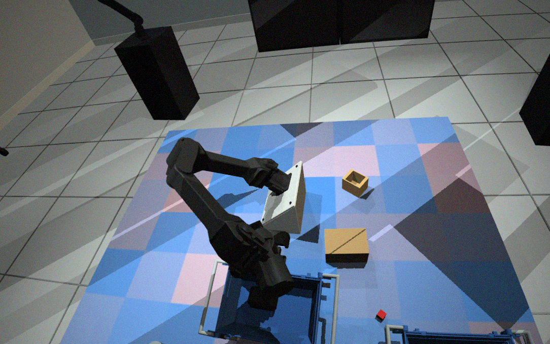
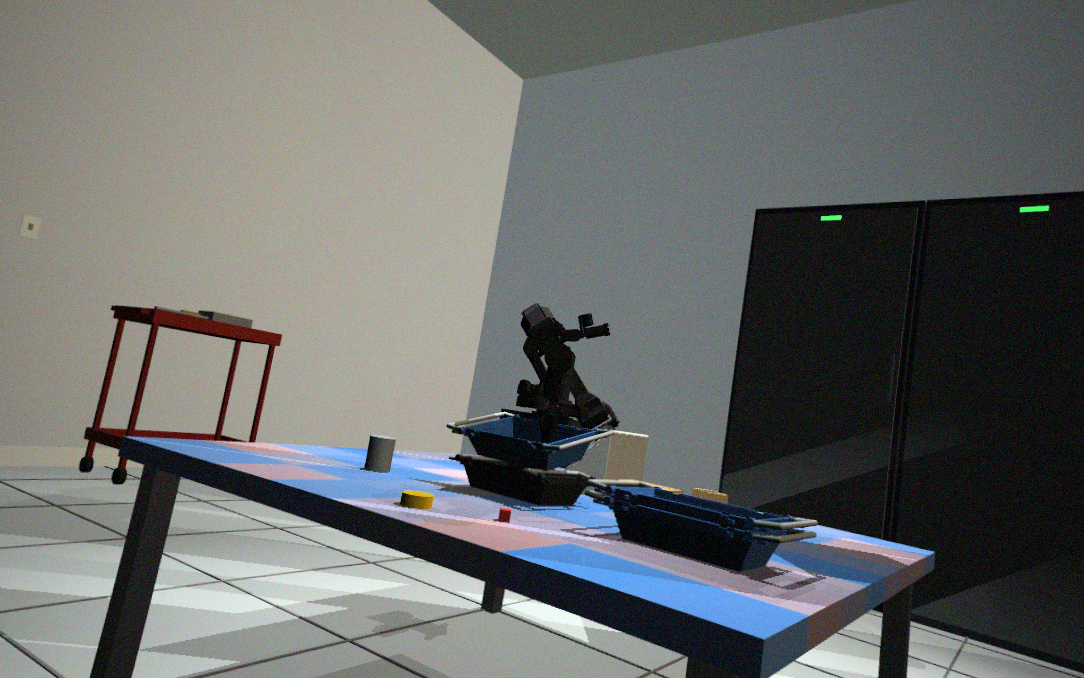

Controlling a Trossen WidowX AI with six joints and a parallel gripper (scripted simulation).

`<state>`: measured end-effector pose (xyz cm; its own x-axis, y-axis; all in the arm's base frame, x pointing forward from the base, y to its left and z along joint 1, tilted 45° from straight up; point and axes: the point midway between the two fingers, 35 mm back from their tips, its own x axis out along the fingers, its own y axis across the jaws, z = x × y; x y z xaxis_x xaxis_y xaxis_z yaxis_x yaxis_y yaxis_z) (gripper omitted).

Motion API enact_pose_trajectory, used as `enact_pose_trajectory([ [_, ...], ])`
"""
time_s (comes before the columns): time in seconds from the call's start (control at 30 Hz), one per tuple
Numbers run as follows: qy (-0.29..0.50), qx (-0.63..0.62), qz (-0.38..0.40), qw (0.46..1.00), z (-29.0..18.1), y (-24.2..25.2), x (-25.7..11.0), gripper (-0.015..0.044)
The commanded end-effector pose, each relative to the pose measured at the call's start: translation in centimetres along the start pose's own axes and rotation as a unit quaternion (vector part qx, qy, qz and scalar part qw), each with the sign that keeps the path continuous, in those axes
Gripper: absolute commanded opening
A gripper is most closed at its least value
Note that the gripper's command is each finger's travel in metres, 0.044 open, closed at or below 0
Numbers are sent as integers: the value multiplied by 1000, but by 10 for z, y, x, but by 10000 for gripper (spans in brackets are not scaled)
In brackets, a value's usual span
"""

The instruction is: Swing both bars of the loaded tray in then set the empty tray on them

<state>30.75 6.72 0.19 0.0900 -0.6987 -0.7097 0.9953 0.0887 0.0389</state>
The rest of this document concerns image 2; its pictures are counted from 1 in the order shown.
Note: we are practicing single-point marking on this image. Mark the yellow short cylinder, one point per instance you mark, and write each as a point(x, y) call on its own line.
point(416, 499)

